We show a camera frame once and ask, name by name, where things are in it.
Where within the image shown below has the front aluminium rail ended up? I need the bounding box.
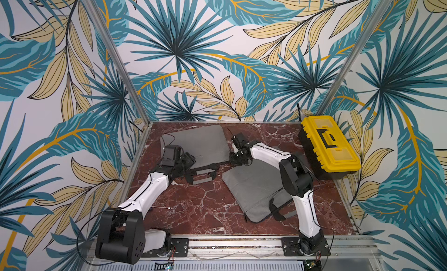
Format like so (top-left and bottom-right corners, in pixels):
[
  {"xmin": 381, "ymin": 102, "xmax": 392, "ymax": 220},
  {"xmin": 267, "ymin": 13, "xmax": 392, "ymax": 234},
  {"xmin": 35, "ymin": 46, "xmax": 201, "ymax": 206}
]
[{"xmin": 83, "ymin": 235, "xmax": 381, "ymax": 261}]

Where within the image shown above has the left aluminium frame post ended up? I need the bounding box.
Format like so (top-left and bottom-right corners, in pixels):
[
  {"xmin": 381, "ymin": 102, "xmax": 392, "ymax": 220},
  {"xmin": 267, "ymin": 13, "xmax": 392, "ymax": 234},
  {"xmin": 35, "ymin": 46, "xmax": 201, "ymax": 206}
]
[{"xmin": 81, "ymin": 0, "xmax": 151, "ymax": 126}]

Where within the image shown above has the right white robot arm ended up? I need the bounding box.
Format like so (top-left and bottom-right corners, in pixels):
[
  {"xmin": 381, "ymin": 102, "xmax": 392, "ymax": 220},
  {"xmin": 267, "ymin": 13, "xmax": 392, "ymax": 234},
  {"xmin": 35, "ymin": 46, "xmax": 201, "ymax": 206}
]
[{"xmin": 230, "ymin": 133, "xmax": 331, "ymax": 255}]

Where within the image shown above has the aluminium frame post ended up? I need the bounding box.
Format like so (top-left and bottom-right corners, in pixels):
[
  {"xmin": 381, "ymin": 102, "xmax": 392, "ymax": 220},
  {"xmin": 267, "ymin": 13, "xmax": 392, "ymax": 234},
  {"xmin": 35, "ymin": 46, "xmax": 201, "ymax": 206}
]
[
  {"xmin": 315, "ymin": 0, "xmax": 393, "ymax": 116},
  {"xmin": 81, "ymin": 0, "xmax": 151, "ymax": 126}
]

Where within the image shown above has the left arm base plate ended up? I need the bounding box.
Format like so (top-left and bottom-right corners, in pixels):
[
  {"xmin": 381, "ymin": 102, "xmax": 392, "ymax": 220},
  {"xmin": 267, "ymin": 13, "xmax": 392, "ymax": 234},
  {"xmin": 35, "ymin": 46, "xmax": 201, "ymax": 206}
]
[{"xmin": 151, "ymin": 238, "xmax": 190, "ymax": 258}]

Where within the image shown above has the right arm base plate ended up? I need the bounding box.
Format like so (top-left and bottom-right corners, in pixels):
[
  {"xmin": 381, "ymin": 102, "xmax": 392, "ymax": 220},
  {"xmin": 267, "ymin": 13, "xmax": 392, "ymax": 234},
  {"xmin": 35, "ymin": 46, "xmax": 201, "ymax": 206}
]
[{"xmin": 281, "ymin": 237, "xmax": 331, "ymax": 257}]

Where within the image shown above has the right aluminium frame post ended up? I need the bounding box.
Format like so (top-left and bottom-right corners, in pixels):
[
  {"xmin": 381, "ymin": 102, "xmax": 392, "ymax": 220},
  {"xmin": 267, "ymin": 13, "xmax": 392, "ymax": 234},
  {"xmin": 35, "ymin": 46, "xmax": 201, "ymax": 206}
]
[{"xmin": 315, "ymin": 0, "xmax": 393, "ymax": 116}]

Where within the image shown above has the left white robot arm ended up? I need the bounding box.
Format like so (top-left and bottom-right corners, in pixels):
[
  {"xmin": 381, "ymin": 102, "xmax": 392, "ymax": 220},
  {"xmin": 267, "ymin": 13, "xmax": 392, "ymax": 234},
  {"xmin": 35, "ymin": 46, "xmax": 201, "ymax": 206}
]
[{"xmin": 95, "ymin": 152, "xmax": 196, "ymax": 264}]

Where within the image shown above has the grey laptop bag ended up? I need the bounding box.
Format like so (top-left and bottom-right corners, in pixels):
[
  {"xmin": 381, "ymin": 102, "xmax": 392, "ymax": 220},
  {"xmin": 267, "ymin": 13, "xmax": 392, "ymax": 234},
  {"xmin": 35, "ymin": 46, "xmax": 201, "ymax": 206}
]
[
  {"xmin": 222, "ymin": 143, "xmax": 297, "ymax": 223},
  {"xmin": 160, "ymin": 125, "xmax": 230, "ymax": 185}
]

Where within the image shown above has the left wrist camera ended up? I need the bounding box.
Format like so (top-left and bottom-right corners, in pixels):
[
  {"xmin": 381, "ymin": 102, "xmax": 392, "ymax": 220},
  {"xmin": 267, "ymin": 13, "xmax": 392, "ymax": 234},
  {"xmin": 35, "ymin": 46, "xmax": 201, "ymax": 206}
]
[{"xmin": 160, "ymin": 145, "xmax": 182, "ymax": 167}]

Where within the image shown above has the yellow black toolbox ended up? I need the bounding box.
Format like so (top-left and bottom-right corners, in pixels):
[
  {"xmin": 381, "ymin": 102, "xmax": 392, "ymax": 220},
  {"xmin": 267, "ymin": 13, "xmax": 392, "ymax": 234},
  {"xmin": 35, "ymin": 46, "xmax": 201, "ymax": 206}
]
[{"xmin": 299, "ymin": 116, "xmax": 361, "ymax": 180}]

